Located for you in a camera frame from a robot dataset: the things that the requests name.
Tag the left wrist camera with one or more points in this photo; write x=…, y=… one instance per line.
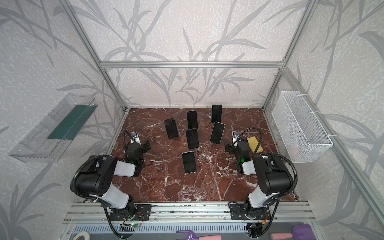
x=135, y=137

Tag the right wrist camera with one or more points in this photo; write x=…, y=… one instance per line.
x=235, y=136

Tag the yellow sponge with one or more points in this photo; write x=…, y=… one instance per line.
x=253, y=143

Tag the white-edged phone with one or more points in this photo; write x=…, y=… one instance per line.
x=217, y=133

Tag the pink-edged phone back centre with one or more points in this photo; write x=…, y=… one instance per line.
x=192, y=119

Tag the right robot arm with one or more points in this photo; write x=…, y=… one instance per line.
x=274, y=181

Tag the dark phone back right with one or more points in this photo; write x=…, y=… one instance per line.
x=216, y=113

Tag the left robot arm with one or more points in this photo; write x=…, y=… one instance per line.
x=93, y=181

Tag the white tape roll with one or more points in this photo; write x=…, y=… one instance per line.
x=82, y=236

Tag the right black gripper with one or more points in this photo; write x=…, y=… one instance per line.
x=233, y=147

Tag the purple plastic tool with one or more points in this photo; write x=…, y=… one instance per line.
x=192, y=236

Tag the purple pink scoop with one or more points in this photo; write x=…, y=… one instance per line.
x=300, y=232

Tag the clear acrylic wall shelf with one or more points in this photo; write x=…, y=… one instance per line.
x=47, y=142

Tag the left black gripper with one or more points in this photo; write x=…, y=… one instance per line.
x=139, y=147

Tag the teal phone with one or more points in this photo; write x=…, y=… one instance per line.
x=189, y=162

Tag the white wire mesh basket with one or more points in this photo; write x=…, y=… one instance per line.
x=304, y=137

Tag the black phone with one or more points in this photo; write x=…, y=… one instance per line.
x=171, y=128
x=192, y=139

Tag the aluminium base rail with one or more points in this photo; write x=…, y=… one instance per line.
x=168, y=217

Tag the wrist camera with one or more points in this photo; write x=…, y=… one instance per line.
x=235, y=136
x=135, y=137

